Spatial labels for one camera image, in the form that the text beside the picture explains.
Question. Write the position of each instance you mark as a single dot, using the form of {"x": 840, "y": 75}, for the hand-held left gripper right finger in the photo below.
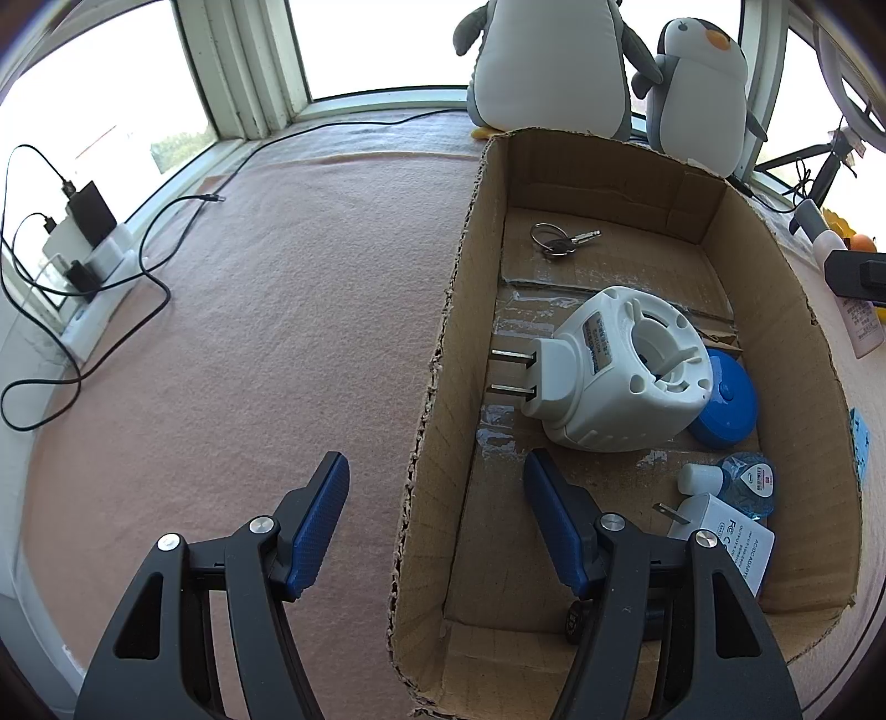
{"x": 554, "y": 526}

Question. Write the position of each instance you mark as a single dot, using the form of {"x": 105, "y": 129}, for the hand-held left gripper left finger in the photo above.
{"x": 318, "y": 519}

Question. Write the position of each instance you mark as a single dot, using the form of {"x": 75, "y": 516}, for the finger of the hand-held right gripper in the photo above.
{"x": 855, "y": 275}

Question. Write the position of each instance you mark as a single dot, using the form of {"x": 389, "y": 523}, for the white bottle grey cap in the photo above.
{"x": 862, "y": 325}

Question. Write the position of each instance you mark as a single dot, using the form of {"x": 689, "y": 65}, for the small black cylinder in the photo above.
{"x": 573, "y": 621}

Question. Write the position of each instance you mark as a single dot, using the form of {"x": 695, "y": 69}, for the white plug-in mosquito heater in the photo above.
{"x": 609, "y": 388}

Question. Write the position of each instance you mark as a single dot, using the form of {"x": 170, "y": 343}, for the cardboard box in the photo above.
{"x": 450, "y": 415}

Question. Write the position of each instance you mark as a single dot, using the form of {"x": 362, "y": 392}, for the white power adapter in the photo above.
{"x": 734, "y": 526}

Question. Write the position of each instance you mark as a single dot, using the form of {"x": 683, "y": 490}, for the blue round tape measure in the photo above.
{"x": 727, "y": 408}

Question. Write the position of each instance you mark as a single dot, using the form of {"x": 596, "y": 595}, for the small blue bottle white cap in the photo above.
{"x": 747, "y": 484}

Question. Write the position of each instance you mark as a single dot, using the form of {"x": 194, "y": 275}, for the orange fruit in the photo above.
{"x": 862, "y": 242}

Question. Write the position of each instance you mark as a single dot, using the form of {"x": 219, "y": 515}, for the black tripod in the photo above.
{"x": 827, "y": 173}

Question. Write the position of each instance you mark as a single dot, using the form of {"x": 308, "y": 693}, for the blue paper slip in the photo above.
{"x": 860, "y": 443}

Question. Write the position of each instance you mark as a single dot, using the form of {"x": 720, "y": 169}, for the small grey penguin plush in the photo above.
{"x": 699, "y": 104}

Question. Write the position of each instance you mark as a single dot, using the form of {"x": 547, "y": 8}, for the pink blanket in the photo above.
{"x": 277, "y": 277}

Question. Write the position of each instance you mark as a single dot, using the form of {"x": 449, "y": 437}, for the white power strip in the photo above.
{"x": 104, "y": 291}

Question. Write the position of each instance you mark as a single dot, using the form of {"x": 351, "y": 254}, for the black plug adapter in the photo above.
{"x": 83, "y": 277}

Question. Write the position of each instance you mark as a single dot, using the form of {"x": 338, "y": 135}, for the large grey penguin plush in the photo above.
{"x": 547, "y": 69}

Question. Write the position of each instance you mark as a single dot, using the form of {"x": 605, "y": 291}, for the white charger block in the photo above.
{"x": 64, "y": 242}

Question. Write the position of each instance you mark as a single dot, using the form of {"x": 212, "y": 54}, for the white window frame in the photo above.
{"x": 239, "y": 62}

